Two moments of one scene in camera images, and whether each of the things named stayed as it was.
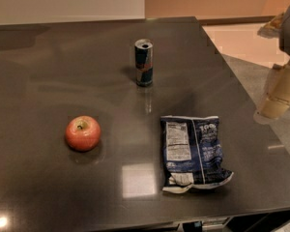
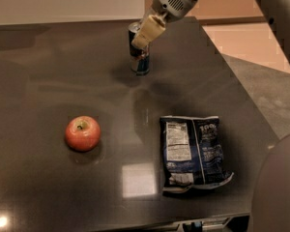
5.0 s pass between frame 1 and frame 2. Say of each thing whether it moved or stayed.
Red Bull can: moved
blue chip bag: stayed
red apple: stayed
